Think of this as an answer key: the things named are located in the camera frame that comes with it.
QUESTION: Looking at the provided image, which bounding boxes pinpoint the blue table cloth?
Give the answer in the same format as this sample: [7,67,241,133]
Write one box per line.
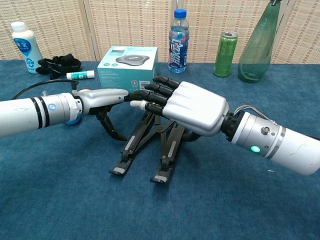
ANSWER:
[0,59,320,240]

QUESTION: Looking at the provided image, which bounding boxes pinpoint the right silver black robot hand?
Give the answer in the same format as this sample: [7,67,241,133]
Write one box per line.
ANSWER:
[129,75,230,142]

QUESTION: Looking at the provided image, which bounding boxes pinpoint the black strap bundle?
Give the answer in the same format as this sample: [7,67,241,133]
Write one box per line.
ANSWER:
[35,53,82,81]

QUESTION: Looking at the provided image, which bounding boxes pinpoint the black cable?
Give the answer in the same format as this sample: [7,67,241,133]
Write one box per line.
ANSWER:
[11,78,78,101]

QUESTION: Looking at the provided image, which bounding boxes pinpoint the tall green glass bottle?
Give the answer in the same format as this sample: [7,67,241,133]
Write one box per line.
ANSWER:
[237,0,282,84]

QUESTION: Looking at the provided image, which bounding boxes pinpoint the green drink can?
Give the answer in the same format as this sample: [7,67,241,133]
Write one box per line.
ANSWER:
[212,31,238,78]

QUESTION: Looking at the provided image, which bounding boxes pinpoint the blue ball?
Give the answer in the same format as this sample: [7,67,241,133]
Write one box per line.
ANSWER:
[63,114,82,126]

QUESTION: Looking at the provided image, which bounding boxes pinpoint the white glue stick green label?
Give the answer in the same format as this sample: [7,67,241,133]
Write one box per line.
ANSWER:
[66,70,96,81]

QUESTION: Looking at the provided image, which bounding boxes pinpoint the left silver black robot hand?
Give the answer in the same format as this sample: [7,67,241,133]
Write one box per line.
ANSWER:
[76,88,137,142]

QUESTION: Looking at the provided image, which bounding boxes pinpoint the teal product box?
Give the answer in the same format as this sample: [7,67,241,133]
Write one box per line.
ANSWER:
[96,45,159,95]

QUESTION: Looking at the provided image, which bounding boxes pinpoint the coloured wire bundle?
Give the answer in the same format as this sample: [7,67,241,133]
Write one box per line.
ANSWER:
[233,104,276,124]

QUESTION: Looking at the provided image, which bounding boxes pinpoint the blue sports drink bottle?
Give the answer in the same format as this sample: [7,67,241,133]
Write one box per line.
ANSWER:
[167,8,190,74]

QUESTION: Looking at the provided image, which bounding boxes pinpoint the white bottle with blue label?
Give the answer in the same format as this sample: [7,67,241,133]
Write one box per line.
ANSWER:
[10,21,43,75]

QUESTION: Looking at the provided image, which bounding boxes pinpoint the black folding laptop stand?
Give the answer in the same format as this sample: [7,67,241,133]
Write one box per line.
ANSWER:
[108,109,201,185]

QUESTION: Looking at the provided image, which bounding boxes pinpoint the bamboo folding screen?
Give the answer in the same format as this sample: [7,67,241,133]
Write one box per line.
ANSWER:
[0,0,320,65]

